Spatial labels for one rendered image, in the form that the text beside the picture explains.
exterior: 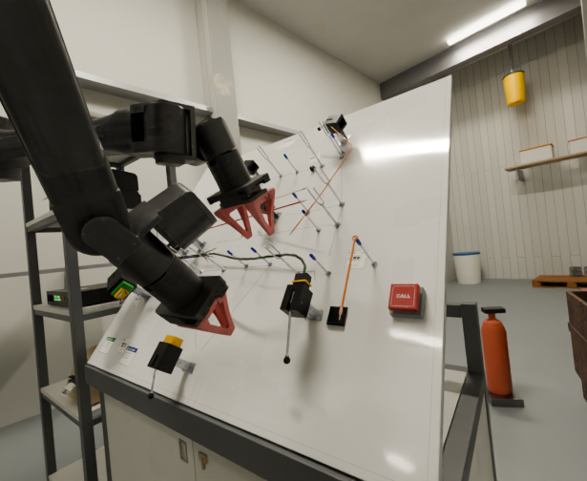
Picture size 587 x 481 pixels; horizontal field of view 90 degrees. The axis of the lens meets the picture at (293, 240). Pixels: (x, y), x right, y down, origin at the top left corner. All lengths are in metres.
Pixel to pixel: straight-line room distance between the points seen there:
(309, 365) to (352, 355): 0.09
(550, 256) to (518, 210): 1.09
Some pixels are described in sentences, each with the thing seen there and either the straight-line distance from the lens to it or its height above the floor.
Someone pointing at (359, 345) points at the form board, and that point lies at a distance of 0.60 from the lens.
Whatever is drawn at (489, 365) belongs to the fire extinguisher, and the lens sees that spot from 2.61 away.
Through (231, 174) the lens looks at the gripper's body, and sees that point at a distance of 0.49.
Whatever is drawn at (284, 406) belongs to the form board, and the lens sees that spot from 0.65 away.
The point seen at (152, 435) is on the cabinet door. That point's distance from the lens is 1.13.
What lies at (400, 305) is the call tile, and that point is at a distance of 0.56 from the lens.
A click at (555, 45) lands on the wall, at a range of 8.56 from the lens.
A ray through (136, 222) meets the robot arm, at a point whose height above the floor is 1.27.
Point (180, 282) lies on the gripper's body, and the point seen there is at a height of 1.19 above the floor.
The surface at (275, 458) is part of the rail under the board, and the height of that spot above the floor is 0.85.
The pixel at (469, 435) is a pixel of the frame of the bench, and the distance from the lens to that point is 0.81.
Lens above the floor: 1.22
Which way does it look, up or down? 1 degrees up
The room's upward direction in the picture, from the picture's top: 6 degrees counter-clockwise
